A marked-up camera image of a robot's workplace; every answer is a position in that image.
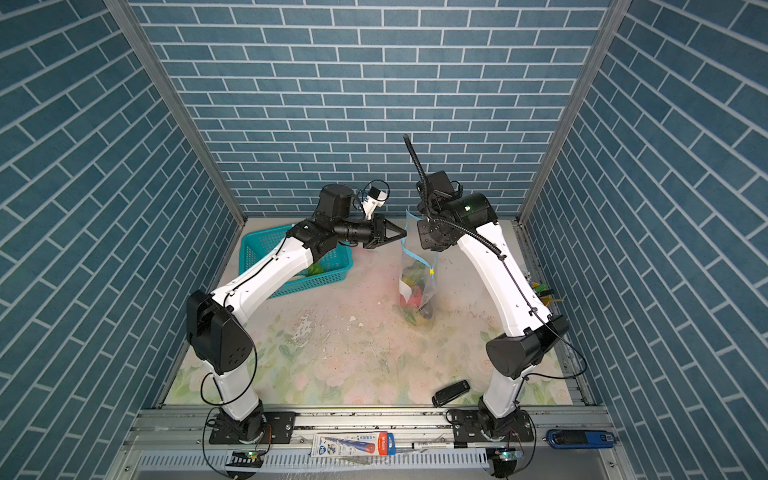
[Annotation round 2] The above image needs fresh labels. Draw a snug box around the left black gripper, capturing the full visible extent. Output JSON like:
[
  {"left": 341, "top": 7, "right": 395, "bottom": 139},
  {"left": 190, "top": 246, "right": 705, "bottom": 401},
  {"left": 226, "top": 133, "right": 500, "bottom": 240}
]
[{"left": 331, "top": 213, "right": 406, "bottom": 248}]

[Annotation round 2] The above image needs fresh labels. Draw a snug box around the teal plastic basket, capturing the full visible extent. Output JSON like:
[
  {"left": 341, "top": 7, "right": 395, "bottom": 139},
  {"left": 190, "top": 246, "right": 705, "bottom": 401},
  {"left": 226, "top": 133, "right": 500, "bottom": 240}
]
[{"left": 238, "top": 224, "right": 353, "bottom": 298}]

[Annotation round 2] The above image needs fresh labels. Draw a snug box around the clear zip top bag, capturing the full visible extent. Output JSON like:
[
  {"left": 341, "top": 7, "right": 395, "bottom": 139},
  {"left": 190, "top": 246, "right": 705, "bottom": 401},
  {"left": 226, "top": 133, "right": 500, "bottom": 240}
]
[{"left": 398, "top": 211, "right": 439, "bottom": 330}]

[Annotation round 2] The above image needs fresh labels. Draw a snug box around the white green toy radish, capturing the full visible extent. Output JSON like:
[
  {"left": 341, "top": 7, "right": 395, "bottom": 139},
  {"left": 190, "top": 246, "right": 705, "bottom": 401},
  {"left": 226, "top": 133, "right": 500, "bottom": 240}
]
[{"left": 304, "top": 263, "right": 325, "bottom": 277}]

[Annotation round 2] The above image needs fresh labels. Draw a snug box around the red toy strawberry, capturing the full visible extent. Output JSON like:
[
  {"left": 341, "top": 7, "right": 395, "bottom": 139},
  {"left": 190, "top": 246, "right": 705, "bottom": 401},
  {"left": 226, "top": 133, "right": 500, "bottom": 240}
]
[{"left": 399, "top": 283, "right": 423, "bottom": 309}]

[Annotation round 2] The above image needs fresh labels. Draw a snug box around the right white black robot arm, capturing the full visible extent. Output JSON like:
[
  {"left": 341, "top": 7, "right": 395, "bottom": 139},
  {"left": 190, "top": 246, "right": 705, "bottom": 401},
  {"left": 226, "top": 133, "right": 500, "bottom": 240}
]
[{"left": 417, "top": 171, "right": 569, "bottom": 439}]

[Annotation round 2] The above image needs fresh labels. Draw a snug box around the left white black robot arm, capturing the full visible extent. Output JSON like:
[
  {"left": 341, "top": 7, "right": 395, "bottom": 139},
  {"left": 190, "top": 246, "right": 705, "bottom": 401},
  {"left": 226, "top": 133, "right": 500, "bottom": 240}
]
[{"left": 186, "top": 213, "right": 407, "bottom": 443}]

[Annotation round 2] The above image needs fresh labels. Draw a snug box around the yellow pencil cup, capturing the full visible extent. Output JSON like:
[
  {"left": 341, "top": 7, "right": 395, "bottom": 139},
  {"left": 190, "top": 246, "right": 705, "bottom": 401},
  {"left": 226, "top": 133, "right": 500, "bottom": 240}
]
[{"left": 531, "top": 282, "right": 554, "bottom": 303}]

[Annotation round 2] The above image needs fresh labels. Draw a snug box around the black remote control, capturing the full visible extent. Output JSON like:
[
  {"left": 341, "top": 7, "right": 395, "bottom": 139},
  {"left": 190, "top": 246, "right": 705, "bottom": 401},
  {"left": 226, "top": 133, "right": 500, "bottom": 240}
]
[{"left": 431, "top": 380, "right": 470, "bottom": 407}]

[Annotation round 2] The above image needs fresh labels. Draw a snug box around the red white blue package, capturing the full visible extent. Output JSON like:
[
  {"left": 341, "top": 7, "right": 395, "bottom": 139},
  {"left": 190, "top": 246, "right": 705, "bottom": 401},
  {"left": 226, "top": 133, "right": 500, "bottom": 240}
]
[{"left": 310, "top": 431, "right": 396, "bottom": 459}]

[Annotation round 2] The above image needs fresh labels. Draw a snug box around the blue black handheld tool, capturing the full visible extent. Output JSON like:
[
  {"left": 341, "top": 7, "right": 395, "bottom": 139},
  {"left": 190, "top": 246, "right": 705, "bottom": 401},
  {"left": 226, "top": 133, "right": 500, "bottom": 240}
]
[{"left": 545, "top": 429, "right": 616, "bottom": 449}]

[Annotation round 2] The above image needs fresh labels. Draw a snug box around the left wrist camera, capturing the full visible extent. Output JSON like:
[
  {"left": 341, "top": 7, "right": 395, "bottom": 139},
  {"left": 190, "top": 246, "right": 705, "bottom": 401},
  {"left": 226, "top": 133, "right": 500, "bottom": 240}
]
[{"left": 314, "top": 180, "right": 390, "bottom": 221}]

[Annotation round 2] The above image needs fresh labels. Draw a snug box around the aluminium mounting rail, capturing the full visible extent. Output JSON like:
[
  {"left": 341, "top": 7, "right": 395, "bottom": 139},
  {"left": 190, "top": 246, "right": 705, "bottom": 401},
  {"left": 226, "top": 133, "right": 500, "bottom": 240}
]
[{"left": 107, "top": 405, "right": 635, "bottom": 479}]

